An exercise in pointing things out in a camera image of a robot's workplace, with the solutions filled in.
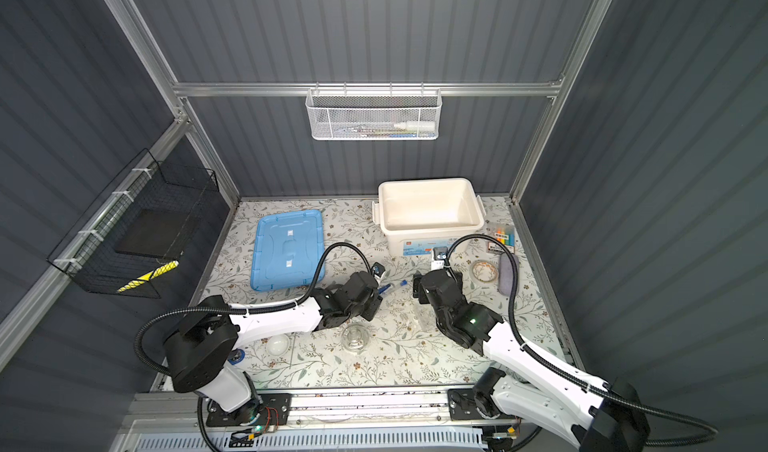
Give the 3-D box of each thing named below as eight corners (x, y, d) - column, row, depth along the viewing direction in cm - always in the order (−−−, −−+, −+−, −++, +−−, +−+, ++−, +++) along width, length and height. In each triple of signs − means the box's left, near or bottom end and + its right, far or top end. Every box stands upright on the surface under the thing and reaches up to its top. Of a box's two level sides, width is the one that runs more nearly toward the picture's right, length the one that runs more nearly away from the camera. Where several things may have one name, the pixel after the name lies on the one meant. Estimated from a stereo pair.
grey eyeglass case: (498, 294, 95) (500, 290, 93) (498, 255, 104) (500, 251, 102) (518, 298, 94) (520, 294, 92) (516, 258, 104) (518, 254, 101)
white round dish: (268, 355, 84) (265, 352, 82) (273, 337, 87) (270, 334, 85) (287, 355, 84) (284, 352, 82) (291, 337, 87) (288, 334, 85)
